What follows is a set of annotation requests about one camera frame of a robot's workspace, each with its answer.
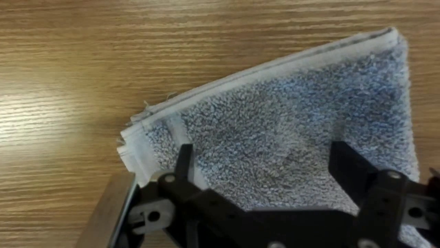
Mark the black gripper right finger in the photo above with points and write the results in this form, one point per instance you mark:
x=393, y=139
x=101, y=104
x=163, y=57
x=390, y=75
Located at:
x=365, y=184

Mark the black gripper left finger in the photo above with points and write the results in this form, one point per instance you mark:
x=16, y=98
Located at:
x=185, y=193

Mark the grey terry towel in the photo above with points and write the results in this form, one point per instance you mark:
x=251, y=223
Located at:
x=283, y=124

